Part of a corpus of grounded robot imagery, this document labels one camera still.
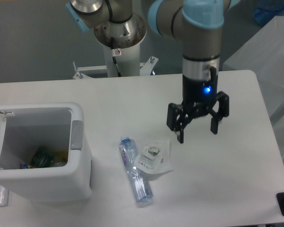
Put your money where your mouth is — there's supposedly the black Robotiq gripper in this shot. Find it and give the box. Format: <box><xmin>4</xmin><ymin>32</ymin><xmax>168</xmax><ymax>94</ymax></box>
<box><xmin>167</xmin><ymin>75</ymin><xmax>230</xmax><ymax>144</ymax></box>

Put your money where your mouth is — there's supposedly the white plastic wrapper package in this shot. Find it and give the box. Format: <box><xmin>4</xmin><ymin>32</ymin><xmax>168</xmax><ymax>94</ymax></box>
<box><xmin>134</xmin><ymin>138</ymin><xmax>174</xmax><ymax>175</ymax></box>

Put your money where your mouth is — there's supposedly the clear plastic water bottle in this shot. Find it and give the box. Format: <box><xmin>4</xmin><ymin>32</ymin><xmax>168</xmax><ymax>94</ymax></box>
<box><xmin>118</xmin><ymin>136</ymin><xmax>153</xmax><ymax>207</ymax></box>

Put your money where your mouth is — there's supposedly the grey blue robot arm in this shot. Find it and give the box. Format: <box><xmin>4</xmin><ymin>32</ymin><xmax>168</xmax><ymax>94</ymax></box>
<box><xmin>65</xmin><ymin>0</ymin><xmax>231</xmax><ymax>143</ymax></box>

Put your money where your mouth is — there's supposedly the white plastic trash can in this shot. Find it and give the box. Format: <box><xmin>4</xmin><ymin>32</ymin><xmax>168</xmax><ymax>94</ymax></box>
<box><xmin>0</xmin><ymin>102</ymin><xmax>92</xmax><ymax>202</ymax></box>

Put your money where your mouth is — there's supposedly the translucent white box right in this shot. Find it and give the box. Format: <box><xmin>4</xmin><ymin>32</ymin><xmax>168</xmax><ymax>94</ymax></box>
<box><xmin>222</xmin><ymin>16</ymin><xmax>284</xmax><ymax>163</ymax></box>

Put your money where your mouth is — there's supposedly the blue bag top right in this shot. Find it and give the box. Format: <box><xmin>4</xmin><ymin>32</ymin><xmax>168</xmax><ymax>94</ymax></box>
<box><xmin>253</xmin><ymin>0</ymin><xmax>284</xmax><ymax>27</ymax></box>

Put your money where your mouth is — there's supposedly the green snack wrapper in bin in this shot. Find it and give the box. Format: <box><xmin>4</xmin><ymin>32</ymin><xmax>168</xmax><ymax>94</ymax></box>
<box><xmin>30</xmin><ymin>147</ymin><xmax>55</xmax><ymax>168</ymax></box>

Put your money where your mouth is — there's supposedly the yellow blue wrapper in bin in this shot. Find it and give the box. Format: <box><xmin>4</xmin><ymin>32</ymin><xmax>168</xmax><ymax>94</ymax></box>
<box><xmin>19</xmin><ymin>162</ymin><xmax>30</xmax><ymax>169</ymax></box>

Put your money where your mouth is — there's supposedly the white pedestal base frame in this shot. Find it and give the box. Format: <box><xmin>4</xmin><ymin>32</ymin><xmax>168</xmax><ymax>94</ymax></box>
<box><xmin>72</xmin><ymin>56</ymin><xmax>159</xmax><ymax>79</ymax></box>

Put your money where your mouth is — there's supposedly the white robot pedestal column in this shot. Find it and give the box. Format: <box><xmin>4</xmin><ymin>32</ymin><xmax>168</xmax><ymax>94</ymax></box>
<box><xmin>94</xmin><ymin>13</ymin><xmax>147</xmax><ymax>71</ymax></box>

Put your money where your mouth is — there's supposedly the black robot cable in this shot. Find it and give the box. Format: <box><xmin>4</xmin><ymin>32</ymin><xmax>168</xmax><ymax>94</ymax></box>
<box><xmin>110</xmin><ymin>37</ymin><xmax>122</xmax><ymax>78</ymax></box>

